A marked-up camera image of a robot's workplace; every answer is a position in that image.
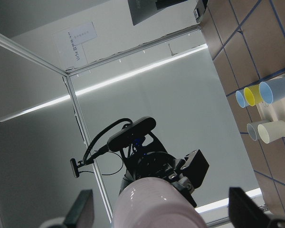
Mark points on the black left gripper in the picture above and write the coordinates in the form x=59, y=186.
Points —
x=153, y=160

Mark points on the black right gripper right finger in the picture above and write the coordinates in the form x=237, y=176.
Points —
x=244, y=213

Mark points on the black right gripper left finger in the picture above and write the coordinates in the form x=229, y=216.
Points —
x=81, y=214

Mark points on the pink plastic cup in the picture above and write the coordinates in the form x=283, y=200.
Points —
x=154, y=203

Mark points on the grey plastic cup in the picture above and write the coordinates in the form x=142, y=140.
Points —
x=252, y=129

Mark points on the cream plastic cup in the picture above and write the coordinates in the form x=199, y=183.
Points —
x=271, y=131

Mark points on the light blue plastic cup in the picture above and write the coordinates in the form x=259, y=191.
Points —
x=241, y=100

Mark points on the yellow plastic cup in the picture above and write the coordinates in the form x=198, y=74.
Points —
x=252, y=95

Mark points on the blue plastic cup near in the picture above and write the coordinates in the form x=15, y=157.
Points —
x=272, y=90

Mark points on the black webcam on stand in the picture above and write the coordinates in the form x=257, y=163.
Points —
x=75, y=165

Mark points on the cream rectangular tray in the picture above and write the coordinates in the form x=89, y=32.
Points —
x=272, y=112

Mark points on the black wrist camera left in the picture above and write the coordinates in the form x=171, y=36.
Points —
x=126, y=136

